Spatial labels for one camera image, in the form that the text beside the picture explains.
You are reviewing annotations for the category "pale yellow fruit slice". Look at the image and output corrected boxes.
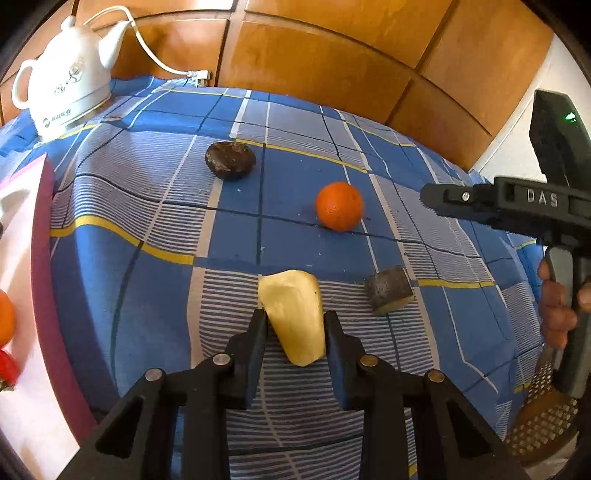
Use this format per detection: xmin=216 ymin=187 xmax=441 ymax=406
xmin=257 ymin=270 xmax=325 ymax=367

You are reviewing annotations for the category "dark brown round fruit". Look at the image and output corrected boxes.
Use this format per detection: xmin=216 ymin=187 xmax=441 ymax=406
xmin=204 ymin=141 xmax=256 ymax=181

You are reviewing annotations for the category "white ceramic electric kettle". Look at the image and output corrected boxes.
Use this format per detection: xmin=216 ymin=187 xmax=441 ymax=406
xmin=11 ymin=16 xmax=131 ymax=141

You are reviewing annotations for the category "small red fruit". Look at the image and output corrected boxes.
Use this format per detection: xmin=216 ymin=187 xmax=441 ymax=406
xmin=0 ymin=350 xmax=20 ymax=391

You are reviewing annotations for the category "pink-rimmed white tray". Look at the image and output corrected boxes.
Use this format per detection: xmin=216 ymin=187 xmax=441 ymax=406
xmin=1 ymin=156 xmax=95 ymax=479

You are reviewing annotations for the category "blue plaid tablecloth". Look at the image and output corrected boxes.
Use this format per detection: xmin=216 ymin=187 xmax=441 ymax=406
xmin=0 ymin=75 xmax=546 ymax=480

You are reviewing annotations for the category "person's right hand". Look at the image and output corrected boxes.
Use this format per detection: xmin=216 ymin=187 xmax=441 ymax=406
xmin=538 ymin=259 xmax=578 ymax=350

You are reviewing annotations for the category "orange mandarin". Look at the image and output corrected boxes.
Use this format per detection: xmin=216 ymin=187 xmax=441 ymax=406
xmin=0 ymin=290 xmax=16 ymax=348
xmin=315 ymin=182 xmax=365 ymax=232

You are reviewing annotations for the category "dark-skinned cut fruit chunk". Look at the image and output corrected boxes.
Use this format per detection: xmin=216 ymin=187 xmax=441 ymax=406
xmin=363 ymin=266 xmax=415 ymax=316

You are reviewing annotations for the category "woven rattan chair seat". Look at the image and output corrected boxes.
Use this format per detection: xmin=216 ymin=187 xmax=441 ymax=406
xmin=505 ymin=361 xmax=578 ymax=467

